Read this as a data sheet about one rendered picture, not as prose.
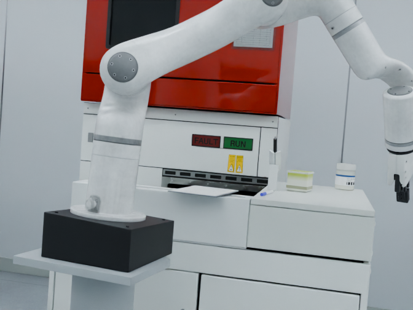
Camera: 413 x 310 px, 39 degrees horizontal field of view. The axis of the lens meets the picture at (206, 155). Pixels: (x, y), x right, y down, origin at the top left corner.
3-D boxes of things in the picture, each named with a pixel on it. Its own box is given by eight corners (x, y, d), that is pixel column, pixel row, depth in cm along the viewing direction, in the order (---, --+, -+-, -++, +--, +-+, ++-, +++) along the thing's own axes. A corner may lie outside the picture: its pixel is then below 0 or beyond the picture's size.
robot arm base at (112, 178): (112, 224, 133) (122, 144, 133) (53, 210, 143) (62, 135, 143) (160, 219, 150) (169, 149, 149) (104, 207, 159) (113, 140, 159)
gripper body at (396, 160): (393, 133, 159) (394, 168, 164) (381, 151, 152) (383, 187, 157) (421, 135, 155) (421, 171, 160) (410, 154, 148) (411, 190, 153)
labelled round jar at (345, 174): (334, 187, 219) (336, 162, 218) (353, 189, 217) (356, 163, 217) (334, 189, 212) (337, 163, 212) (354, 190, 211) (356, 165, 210)
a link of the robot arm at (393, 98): (394, 125, 158) (378, 140, 152) (393, 80, 152) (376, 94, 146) (424, 130, 152) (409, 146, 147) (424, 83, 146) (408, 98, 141)
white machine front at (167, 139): (80, 196, 247) (86, 102, 245) (270, 216, 230) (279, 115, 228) (77, 197, 244) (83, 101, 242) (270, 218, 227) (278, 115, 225)
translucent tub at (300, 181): (291, 188, 202) (293, 169, 201) (312, 191, 199) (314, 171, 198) (284, 190, 195) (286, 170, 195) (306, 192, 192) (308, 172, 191)
